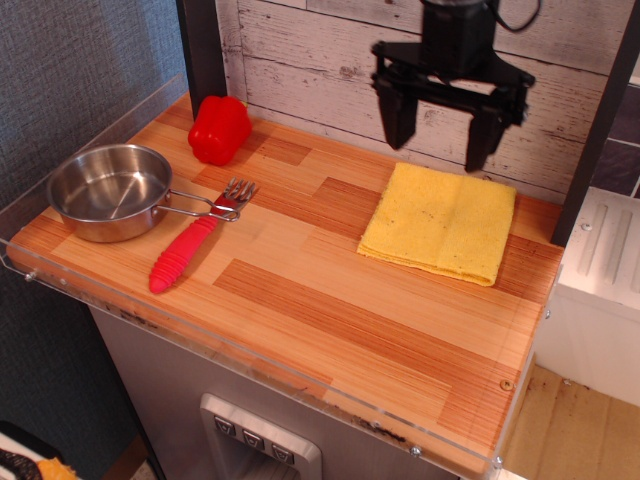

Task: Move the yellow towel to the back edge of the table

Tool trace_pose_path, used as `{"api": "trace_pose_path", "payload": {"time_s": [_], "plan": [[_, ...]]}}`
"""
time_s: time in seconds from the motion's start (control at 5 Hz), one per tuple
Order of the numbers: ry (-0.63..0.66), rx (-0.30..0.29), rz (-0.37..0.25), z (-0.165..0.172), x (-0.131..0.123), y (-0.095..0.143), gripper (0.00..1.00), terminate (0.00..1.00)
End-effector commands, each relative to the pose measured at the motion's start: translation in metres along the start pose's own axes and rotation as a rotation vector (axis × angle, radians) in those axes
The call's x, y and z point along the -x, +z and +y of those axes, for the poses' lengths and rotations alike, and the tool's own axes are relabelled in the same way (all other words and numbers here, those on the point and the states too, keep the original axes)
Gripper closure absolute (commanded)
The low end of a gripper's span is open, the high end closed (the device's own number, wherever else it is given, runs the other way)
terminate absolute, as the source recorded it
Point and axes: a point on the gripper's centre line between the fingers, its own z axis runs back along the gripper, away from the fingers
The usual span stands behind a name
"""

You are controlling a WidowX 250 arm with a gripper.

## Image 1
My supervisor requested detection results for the dark left support post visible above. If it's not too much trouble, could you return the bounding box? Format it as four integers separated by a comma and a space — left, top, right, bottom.
176, 0, 227, 118

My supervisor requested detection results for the fork with red handle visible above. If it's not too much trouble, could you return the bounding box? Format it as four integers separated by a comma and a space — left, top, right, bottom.
148, 178, 257, 294

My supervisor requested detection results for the white toy sink unit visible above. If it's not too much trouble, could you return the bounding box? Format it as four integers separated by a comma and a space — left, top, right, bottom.
534, 188, 639, 405

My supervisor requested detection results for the yellow towel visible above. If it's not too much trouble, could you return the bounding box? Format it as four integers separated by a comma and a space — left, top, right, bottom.
357, 163, 517, 287

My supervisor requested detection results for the dark support post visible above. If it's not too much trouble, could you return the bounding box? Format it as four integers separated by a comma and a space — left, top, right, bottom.
551, 1, 639, 247
176, 0, 227, 118

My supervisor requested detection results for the red toy bell pepper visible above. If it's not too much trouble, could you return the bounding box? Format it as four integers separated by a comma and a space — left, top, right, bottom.
188, 96, 252, 166

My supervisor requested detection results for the grey water dispenser panel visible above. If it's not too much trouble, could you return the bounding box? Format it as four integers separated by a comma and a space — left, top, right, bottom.
200, 393, 323, 479

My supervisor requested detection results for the silver toy fridge cabinet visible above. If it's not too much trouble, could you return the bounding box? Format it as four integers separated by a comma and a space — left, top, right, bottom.
91, 308, 454, 479

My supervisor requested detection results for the dark right support post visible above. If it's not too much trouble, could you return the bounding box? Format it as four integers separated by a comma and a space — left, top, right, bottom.
551, 1, 639, 247

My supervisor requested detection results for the small stainless steel pan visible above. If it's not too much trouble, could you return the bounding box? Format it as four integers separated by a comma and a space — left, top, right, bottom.
46, 144, 240, 243

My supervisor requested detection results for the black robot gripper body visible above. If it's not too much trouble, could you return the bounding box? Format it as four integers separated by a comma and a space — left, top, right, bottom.
372, 1, 535, 123

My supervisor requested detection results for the yellow object bottom left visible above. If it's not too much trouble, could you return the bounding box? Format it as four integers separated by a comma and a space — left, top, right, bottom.
36, 458, 79, 480

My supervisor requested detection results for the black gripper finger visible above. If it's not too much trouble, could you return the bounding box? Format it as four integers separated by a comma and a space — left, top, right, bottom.
375, 79, 418, 150
465, 105, 511, 173

